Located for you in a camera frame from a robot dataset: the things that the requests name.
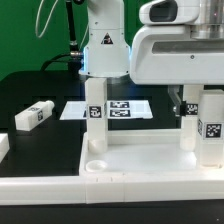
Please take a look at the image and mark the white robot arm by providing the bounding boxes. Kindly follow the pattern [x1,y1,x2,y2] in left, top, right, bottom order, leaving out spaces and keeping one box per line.
[80,0,224,85]

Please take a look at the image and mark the white cable loop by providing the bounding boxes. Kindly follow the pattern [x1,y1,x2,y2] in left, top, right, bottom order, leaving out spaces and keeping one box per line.
[35,0,61,39]

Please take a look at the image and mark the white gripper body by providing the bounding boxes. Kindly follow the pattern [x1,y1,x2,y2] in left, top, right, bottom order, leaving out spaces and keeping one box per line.
[130,25,224,85]

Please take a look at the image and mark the black cable at base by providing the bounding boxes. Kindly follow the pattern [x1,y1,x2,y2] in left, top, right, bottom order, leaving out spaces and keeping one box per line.
[40,54,83,72]

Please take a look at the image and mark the white desk tabletop tray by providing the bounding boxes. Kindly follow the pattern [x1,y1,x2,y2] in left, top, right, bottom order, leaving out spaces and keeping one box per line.
[79,129,224,175]

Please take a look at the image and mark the white left fence piece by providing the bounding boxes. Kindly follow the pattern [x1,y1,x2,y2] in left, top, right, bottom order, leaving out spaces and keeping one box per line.
[0,133,9,162]

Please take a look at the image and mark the black cable post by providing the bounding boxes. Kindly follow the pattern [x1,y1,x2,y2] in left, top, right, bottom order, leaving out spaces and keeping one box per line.
[65,0,83,73]

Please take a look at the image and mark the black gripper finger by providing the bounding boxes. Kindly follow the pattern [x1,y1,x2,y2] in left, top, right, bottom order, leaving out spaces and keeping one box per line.
[180,101,187,116]

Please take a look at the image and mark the fiducial marker sheet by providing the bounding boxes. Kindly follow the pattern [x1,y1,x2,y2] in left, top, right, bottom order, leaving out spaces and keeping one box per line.
[60,100,153,120]

